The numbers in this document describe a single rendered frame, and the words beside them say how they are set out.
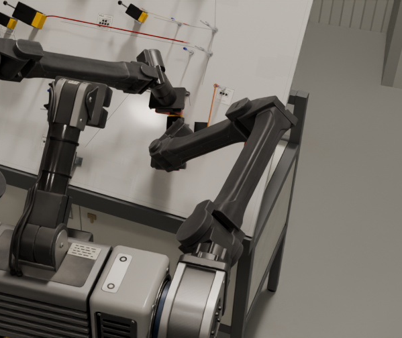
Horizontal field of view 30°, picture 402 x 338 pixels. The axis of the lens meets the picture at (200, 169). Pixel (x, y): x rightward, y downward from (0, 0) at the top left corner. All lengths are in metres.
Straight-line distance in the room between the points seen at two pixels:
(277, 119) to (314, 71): 3.13
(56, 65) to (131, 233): 0.82
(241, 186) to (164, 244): 1.01
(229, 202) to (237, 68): 0.88
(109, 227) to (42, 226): 1.29
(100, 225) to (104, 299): 1.33
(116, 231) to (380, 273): 1.39
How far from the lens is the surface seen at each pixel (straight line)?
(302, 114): 2.62
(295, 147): 2.67
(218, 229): 1.35
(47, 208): 1.18
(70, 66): 1.82
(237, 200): 1.41
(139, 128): 2.29
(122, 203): 2.30
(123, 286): 1.18
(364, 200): 3.76
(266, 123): 1.54
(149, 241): 2.43
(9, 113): 2.47
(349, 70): 4.74
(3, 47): 1.72
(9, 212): 2.67
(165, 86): 2.01
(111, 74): 1.89
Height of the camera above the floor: 2.40
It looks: 39 degrees down
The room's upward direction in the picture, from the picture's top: 3 degrees clockwise
